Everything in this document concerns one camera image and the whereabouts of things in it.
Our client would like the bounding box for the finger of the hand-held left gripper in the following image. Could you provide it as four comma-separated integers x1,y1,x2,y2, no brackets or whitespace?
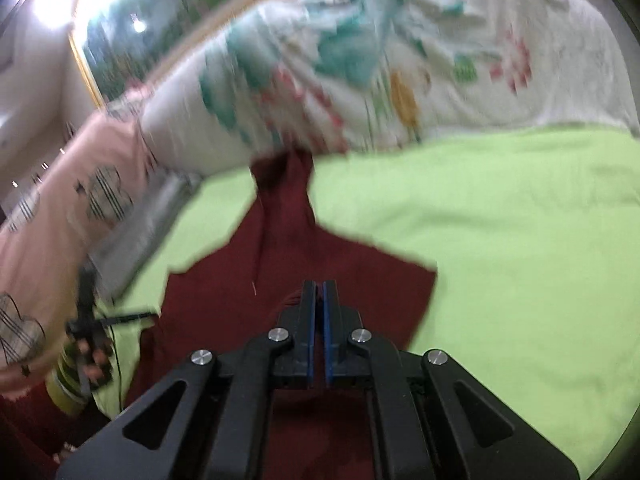
101,311,157,327

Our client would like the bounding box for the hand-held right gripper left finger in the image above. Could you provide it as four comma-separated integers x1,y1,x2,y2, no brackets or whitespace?
55,280,318,480

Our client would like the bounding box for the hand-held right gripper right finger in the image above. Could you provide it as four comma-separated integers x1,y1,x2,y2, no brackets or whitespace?
322,280,581,480

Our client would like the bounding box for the dark red garment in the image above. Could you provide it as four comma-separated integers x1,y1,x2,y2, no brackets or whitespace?
122,152,438,480

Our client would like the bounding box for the person's left hand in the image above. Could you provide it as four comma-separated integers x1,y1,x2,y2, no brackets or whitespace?
67,337,115,388

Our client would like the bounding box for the pink heart print pillow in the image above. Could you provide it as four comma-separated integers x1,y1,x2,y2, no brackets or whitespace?
0,87,166,391

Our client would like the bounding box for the grey folded cloth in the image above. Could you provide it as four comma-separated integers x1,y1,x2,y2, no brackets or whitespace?
90,170,201,301

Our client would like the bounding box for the person's dark red clothing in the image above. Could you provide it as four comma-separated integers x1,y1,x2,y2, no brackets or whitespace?
0,390,118,480

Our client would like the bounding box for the ceiling light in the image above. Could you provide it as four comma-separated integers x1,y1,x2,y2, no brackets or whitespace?
27,0,73,28

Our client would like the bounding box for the white floral quilt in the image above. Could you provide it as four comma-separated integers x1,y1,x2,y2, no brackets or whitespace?
140,0,640,181

